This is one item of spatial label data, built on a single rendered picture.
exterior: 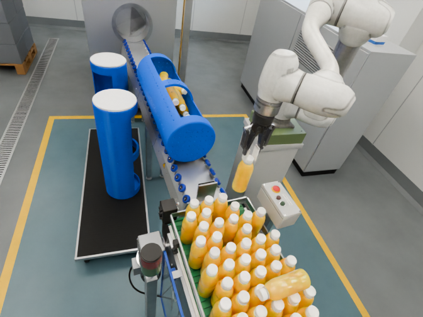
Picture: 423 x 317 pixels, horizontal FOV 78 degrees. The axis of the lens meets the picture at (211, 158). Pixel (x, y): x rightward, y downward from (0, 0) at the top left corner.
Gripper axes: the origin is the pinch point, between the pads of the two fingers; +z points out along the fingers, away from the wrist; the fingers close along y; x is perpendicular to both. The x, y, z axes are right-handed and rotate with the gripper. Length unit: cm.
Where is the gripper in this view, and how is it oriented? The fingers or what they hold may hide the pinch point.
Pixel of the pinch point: (250, 153)
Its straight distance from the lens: 107.5
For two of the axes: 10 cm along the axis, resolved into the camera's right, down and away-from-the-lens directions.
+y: -9.2, 1.4, -3.7
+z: -1.6, 7.3, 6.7
